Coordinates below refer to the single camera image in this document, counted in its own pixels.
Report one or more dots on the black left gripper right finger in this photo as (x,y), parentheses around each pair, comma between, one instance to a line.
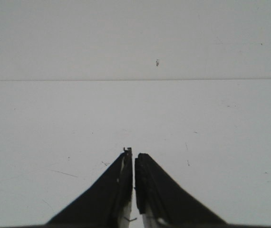
(161,200)

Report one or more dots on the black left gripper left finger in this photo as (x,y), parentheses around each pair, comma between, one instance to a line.
(107,202)

